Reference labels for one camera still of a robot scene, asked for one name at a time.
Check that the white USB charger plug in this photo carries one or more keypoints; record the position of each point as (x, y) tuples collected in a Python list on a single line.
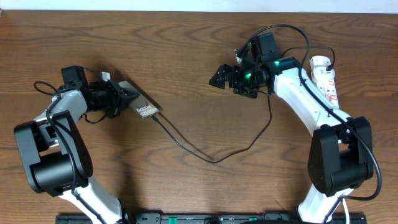
[(321, 61)]

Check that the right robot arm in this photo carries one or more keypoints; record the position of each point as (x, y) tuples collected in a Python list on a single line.
[(341, 155)]

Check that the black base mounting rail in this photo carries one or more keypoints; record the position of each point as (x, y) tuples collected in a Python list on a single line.
[(272, 217)]

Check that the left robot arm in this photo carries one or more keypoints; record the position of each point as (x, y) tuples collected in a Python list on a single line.
[(54, 156)]

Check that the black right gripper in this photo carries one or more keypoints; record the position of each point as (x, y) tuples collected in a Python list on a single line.
[(235, 71)]

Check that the white power strip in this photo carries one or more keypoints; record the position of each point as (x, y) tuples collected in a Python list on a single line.
[(324, 81)]

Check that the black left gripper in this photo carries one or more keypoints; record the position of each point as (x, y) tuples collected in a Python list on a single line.
[(120, 99)]

